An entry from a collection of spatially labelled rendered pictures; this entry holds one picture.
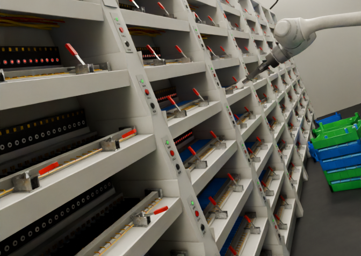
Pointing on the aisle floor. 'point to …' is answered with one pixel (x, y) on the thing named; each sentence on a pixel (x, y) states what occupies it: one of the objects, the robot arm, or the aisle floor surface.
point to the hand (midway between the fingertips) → (243, 82)
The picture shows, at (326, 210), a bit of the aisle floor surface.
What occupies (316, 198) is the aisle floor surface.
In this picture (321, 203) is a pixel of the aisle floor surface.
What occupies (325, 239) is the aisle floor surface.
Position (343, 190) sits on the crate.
